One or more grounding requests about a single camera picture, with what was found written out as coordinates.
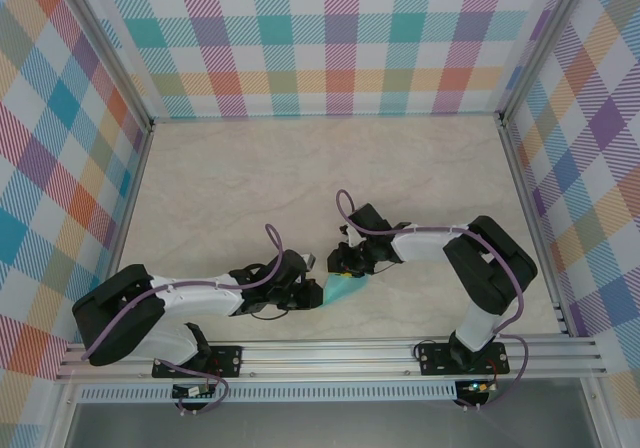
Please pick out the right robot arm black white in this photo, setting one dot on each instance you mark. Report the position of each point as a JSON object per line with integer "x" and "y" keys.
{"x": 490, "y": 268}

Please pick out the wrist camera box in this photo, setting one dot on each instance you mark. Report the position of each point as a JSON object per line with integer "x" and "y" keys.
{"x": 310, "y": 260}
{"x": 354, "y": 238}

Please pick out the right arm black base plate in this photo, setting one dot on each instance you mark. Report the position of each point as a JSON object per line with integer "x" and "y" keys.
{"x": 435, "y": 360}

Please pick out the teal paper sheet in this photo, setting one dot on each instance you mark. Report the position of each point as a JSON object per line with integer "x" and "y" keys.
{"x": 337, "y": 290}

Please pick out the grey metal panel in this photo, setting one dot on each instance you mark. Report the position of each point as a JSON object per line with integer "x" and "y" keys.
{"x": 325, "y": 428}

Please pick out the aluminium frame post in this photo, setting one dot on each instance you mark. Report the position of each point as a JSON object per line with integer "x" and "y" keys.
{"x": 550, "y": 38}
{"x": 100, "y": 43}

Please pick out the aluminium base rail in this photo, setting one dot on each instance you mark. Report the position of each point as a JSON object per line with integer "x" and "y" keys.
{"x": 325, "y": 358}

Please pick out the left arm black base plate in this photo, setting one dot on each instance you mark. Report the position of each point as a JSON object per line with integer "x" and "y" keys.
{"x": 230, "y": 360}

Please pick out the aluminium side rail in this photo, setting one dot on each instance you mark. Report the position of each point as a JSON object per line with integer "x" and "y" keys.
{"x": 133, "y": 193}
{"x": 521, "y": 178}

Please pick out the aluminium frame leg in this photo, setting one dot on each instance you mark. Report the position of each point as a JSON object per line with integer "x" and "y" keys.
{"x": 595, "y": 418}
{"x": 60, "y": 418}

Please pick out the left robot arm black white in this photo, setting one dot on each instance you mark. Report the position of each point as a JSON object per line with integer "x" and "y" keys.
{"x": 115, "y": 318}

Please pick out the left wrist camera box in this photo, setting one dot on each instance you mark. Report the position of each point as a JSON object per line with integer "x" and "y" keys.
{"x": 310, "y": 260}

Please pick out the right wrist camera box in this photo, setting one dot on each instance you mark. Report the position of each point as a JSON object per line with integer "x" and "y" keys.
{"x": 354, "y": 238}

